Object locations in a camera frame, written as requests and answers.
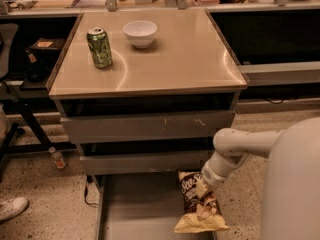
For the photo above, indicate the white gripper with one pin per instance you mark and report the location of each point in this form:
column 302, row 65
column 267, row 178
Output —
column 212, row 176

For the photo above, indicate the brown sea salt chip bag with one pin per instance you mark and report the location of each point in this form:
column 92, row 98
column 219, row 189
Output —
column 200, row 214

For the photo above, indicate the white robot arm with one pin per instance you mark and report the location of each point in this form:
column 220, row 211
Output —
column 291, row 193

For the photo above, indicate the grey top drawer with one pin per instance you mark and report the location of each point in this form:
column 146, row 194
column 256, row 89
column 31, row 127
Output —
column 139, row 127

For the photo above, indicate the grey open bottom drawer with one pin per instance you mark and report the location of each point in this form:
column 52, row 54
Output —
column 143, row 206

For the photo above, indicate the grey drawer cabinet with counter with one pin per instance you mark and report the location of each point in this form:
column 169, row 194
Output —
column 186, row 68

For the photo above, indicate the grey middle drawer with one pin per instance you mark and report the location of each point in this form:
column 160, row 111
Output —
column 144, row 162

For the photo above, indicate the small plastic bottle on floor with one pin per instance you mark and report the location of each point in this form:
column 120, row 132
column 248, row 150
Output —
column 57, row 157

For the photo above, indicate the white ceramic bowl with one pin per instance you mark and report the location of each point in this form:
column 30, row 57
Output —
column 140, row 33

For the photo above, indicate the green soda can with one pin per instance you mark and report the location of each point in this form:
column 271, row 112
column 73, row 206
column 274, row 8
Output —
column 99, row 47

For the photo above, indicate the white sneaker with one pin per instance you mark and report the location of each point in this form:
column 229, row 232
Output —
column 10, row 209

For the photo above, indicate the black box with label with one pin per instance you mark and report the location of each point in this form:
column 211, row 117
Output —
column 47, row 50

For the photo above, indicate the grey metal shelf rail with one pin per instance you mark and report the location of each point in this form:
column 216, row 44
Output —
column 282, row 73

